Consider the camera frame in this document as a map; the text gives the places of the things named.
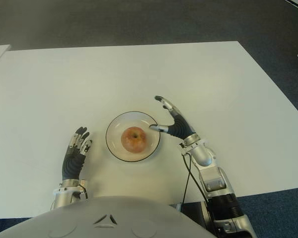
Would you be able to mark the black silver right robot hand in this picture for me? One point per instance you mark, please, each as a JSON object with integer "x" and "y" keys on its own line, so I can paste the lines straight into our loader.
{"x": 181, "y": 127}

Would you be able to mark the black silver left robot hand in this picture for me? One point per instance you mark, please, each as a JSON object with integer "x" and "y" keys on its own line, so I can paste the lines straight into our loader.
{"x": 72, "y": 164}

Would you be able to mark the red yellow apple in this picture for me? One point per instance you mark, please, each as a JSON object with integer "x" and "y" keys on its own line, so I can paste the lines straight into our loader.
{"x": 134, "y": 138}

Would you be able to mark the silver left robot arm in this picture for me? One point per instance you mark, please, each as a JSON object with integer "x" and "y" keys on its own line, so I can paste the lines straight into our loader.
{"x": 63, "y": 197}

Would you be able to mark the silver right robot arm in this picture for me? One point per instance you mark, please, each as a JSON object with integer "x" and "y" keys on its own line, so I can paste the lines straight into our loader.
{"x": 213, "y": 178}

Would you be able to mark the white plate with black rim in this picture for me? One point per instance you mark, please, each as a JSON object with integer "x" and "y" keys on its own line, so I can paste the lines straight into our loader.
{"x": 114, "y": 138}

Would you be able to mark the grey robot torso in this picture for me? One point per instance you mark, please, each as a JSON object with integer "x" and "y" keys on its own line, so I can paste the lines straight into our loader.
{"x": 101, "y": 220}

